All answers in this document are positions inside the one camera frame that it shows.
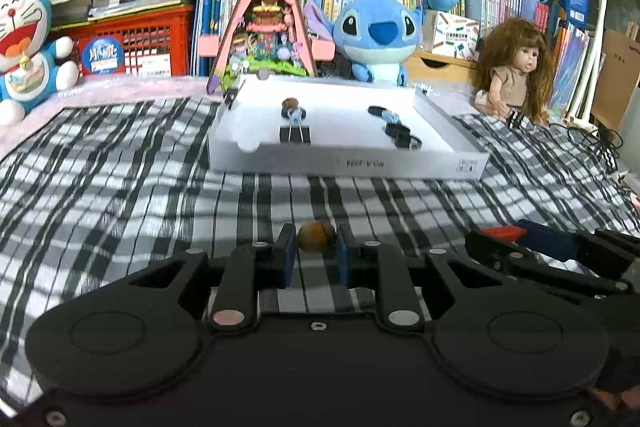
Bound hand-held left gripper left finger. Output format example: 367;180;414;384
117;223;298;334

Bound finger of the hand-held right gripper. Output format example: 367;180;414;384
517;219;640;280
465;231;631;297

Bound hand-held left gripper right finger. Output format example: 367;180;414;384
336;223;516;334

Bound red toy chili pepper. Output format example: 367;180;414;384
481;226;526;241

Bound white cardboard box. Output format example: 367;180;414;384
207;74;491;181

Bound black binder clip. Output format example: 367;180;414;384
278;114;311;146

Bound row of colourful thin books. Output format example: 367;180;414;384
547;24;596;118

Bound brown cardboard box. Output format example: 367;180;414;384
592;29;640;133

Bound long haired doll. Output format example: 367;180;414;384
472;18;556;128

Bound black white plaid cloth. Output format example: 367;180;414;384
0;97;640;408

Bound wooden drawer box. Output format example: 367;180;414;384
402;49;479;83

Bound white printed carton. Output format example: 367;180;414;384
430;10;481;62

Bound pink triangular model house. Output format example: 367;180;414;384
197;0;336;96

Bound blue alien plush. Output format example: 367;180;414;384
302;0;424;87

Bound red plastic crate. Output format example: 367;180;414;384
50;4;196;78

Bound round blue tag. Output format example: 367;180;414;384
80;38;126;76

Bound blue cat plush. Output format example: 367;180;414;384
0;0;81;126

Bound black cables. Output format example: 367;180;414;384
550;119;632;178

